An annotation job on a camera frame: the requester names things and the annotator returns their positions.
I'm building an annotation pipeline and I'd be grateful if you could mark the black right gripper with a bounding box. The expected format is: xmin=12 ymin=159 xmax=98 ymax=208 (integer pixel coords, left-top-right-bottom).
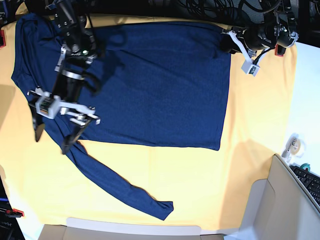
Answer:
xmin=27 ymin=87 xmax=101 ymax=154

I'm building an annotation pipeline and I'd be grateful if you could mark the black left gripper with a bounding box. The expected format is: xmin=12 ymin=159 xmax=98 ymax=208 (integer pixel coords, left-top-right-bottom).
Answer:
xmin=219 ymin=26 xmax=249 ymax=54

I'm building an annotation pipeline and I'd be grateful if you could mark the blue long-sleeve T-shirt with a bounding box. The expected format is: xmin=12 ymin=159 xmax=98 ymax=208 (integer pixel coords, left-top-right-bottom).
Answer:
xmin=11 ymin=13 xmax=231 ymax=220

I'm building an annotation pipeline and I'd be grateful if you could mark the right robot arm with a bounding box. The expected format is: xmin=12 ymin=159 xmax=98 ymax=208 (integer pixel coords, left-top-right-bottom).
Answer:
xmin=28 ymin=0 xmax=102 ymax=155

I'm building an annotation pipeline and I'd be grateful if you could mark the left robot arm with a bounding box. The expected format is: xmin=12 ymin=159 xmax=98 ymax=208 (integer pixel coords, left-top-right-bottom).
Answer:
xmin=230 ymin=0 xmax=299 ymax=57

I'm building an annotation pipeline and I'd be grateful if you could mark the red clamp top right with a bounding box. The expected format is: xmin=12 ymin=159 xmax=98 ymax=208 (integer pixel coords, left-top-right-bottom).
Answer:
xmin=275 ymin=44 xmax=286 ymax=57

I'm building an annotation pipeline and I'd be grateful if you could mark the red clamp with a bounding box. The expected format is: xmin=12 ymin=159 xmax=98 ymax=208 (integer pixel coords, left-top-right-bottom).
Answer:
xmin=0 ymin=29 xmax=6 ymax=48
xmin=5 ymin=209 xmax=25 ymax=218
xmin=275 ymin=44 xmax=286 ymax=57

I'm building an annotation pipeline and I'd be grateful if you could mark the red clamp bottom left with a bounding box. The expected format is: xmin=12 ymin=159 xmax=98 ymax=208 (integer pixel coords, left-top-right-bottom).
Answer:
xmin=5 ymin=209 xmax=25 ymax=218

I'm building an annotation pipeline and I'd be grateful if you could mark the red clamp top left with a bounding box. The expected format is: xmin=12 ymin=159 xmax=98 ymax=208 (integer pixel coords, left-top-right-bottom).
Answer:
xmin=0 ymin=29 xmax=6 ymax=48

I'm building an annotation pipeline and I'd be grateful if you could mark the clear tape roll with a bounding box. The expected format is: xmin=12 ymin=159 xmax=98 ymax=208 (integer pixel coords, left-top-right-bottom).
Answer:
xmin=281 ymin=133 xmax=306 ymax=159

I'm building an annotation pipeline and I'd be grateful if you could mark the teal tape roll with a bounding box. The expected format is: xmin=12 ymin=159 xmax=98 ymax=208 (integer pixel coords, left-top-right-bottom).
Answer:
xmin=300 ymin=163 xmax=311 ymax=172

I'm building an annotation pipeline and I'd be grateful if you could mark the black keyboard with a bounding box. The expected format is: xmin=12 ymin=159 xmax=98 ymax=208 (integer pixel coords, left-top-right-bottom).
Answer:
xmin=290 ymin=165 xmax=320 ymax=205

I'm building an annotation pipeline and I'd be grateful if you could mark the cardboard box right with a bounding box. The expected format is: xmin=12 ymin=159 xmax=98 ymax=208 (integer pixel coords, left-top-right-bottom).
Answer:
xmin=237 ymin=154 xmax=320 ymax=240

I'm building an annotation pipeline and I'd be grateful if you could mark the black cable bundle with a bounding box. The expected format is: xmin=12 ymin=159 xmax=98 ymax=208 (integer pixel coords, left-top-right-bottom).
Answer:
xmin=184 ymin=0 xmax=251 ymax=26

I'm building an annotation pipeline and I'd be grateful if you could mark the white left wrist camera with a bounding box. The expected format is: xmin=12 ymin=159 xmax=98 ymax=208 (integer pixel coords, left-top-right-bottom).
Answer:
xmin=229 ymin=32 xmax=260 ymax=77

